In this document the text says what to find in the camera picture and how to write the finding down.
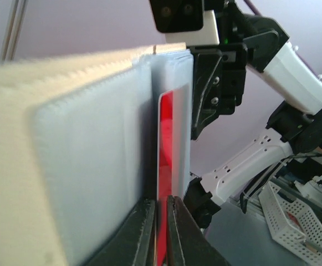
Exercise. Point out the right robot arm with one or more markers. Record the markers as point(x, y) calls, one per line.
point(294, 127)

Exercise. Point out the white perforated basket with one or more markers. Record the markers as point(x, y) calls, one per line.
point(293, 225)

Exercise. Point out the red VIP card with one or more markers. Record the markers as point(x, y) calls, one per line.
point(164, 171)

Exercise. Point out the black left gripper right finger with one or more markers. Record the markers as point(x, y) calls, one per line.
point(186, 245)

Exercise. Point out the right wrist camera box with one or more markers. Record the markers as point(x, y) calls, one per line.
point(192, 22)

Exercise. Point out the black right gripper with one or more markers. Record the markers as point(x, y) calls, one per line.
point(219, 72)

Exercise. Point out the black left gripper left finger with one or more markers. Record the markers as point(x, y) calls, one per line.
point(134, 243)

